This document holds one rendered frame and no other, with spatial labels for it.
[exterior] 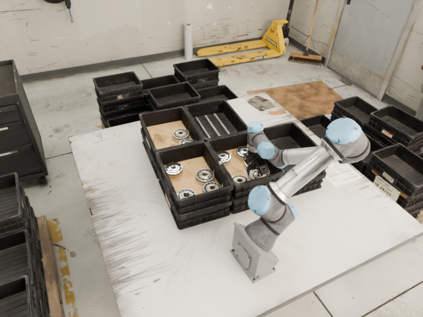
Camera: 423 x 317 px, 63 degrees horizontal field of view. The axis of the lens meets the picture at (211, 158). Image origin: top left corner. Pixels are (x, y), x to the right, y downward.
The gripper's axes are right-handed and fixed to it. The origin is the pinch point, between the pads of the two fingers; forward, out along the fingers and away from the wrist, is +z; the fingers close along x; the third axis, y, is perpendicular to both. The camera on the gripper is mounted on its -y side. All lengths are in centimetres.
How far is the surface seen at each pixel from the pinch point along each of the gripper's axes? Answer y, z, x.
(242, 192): -7.6, -1.6, 11.7
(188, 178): 14.7, -1.1, 33.4
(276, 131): 29.7, -0.8, -30.2
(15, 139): 129, 19, 133
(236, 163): 16.9, 2.1, 2.9
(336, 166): 5, 22, -61
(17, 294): -1, 23, 132
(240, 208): -7.7, 10.5, 12.9
